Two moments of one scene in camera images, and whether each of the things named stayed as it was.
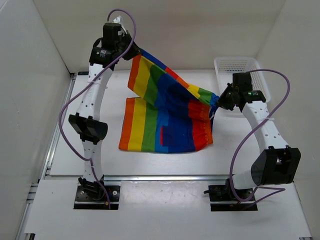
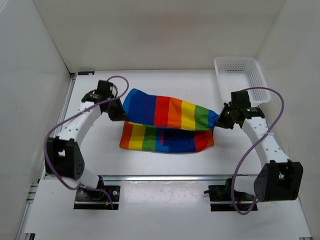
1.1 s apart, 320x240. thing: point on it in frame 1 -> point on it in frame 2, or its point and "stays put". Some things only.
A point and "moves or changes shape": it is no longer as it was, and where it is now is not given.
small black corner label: [83, 73] stays put
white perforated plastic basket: [225, 67] stays put
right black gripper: [223, 103] -> [220, 121]
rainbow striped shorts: [167, 114] moves or changes shape
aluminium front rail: [166, 177] stays put
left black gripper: [136, 51] -> [121, 114]
